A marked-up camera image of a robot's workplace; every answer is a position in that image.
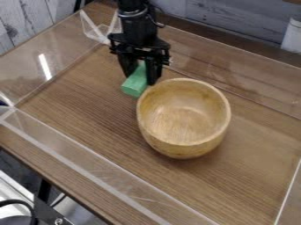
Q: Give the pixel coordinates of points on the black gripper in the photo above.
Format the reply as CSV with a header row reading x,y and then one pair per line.
x,y
136,41

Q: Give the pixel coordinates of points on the green rectangular block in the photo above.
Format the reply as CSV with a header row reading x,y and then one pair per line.
x,y
135,82

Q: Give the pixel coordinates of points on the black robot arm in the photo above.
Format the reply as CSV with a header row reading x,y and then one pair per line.
x,y
135,5

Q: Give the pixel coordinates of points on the brown wooden bowl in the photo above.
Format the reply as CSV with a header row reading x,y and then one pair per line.
x,y
183,116

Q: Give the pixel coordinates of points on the clear acrylic tray walls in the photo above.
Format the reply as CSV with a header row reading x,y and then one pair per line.
x,y
68,125

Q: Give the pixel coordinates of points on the white cylinder at right edge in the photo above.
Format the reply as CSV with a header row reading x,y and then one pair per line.
x,y
291,39

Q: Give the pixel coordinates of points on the black table leg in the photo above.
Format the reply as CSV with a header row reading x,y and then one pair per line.
x,y
44,191

